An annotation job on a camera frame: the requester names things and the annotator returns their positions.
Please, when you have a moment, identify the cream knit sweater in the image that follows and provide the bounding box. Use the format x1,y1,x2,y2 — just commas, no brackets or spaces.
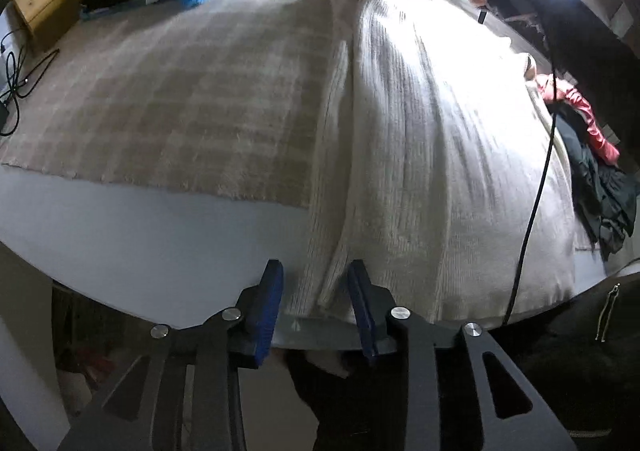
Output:
286,0,575,321

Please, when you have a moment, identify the black cable at left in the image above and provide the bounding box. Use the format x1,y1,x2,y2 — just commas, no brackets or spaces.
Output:
0,28,61,137

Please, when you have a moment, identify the black garment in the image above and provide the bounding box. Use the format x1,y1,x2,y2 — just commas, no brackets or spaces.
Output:
548,102,639,260

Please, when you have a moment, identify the pink garment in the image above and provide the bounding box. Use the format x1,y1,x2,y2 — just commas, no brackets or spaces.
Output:
534,74,620,166

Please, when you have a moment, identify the beige plaid table mat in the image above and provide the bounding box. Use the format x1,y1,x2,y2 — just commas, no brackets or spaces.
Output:
1,0,332,208

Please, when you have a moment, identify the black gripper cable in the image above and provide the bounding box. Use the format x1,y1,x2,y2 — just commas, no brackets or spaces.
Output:
476,0,564,330

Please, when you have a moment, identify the right black sleeve forearm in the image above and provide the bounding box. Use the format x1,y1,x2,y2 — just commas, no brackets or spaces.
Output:
464,0,640,152

